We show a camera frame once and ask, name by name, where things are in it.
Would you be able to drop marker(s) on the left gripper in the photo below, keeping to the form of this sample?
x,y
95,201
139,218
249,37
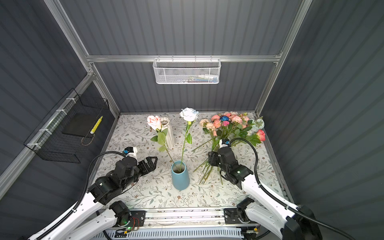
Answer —
x,y
152,166

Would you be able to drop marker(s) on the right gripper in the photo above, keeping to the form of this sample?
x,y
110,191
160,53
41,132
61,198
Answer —
x,y
212,157

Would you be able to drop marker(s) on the blue ceramic vase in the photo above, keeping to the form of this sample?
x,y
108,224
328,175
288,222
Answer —
x,y
180,175

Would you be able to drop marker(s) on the pink peony stem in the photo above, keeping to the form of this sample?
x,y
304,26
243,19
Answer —
x,y
155,123

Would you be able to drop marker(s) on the blue rose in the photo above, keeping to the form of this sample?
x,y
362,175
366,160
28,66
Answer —
x,y
224,118

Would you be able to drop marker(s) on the white rose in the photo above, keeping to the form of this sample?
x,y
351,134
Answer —
x,y
189,115

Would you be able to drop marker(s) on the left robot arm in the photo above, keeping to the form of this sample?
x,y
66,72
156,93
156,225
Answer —
x,y
97,210

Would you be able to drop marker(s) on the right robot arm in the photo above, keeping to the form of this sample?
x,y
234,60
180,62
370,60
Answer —
x,y
296,227

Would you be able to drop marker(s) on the pile of artificial flowers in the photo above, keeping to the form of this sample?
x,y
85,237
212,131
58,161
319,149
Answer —
x,y
240,128

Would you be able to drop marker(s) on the white ribbed vase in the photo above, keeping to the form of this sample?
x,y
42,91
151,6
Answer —
x,y
169,136

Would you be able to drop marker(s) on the floral table mat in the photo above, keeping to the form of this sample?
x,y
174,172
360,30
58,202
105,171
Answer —
x,y
156,190

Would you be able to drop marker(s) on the yellow marker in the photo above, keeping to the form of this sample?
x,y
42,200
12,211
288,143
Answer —
x,y
96,125

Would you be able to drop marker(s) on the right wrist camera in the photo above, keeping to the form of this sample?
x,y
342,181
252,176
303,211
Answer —
x,y
224,143

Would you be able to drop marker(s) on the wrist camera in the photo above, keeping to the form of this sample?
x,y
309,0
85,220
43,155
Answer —
x,y
131,152
224,143

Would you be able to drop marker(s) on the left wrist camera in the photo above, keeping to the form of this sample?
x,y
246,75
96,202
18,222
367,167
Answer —
x,y
131,152

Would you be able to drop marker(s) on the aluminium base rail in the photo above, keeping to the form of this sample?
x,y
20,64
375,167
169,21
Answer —
x,y
186,217

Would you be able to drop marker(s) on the white wire basket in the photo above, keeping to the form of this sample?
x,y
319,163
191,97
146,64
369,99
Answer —
x,y
187,73

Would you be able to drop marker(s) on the black wire basket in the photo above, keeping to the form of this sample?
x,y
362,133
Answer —
x,y
65,137

